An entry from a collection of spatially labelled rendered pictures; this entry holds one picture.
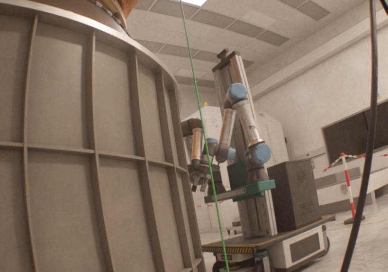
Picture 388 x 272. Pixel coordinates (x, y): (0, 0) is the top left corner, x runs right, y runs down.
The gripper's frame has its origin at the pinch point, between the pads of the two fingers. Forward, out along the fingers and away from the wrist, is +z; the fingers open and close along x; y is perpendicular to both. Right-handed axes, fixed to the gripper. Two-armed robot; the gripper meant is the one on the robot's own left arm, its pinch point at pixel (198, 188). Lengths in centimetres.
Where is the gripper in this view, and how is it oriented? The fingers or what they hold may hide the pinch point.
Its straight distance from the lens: 178.4
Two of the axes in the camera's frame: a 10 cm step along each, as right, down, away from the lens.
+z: -2.6, 9.1, -3.2
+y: -8.8, -3.6, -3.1
